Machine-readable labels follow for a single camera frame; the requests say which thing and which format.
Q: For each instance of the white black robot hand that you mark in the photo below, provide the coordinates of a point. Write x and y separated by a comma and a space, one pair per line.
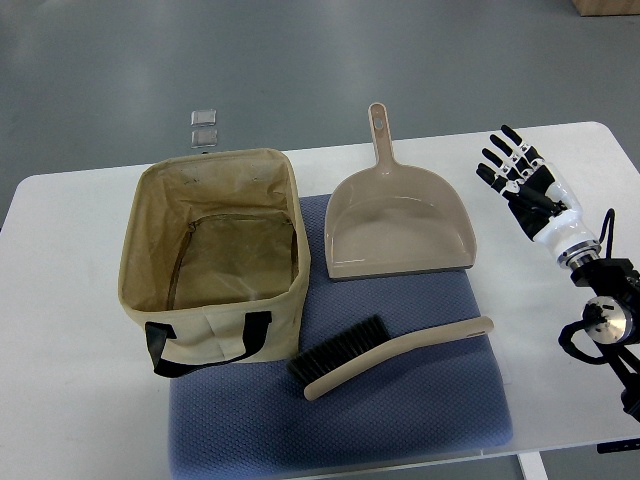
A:
541, 201

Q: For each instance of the beige brush black bristles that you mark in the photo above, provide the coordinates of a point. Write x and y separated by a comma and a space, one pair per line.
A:
366, 345

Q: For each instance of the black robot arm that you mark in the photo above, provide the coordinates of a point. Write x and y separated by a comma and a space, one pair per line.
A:
609, 323

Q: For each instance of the yellow fabric bag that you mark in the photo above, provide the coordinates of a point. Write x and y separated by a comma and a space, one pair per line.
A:
215, 265

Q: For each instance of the beige plastic dustpan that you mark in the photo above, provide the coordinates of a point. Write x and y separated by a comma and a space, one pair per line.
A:
393, 219

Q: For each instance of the brown cardboard box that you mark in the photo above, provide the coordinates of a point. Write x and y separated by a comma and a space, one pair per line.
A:
607, 7

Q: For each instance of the white table leg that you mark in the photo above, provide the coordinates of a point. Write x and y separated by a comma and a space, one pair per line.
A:
532, 466

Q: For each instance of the upper floor metal plate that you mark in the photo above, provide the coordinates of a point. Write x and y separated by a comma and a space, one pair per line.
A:
203, 117

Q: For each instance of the blue textured mat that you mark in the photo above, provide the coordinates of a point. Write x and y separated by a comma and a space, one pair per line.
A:
249, 421

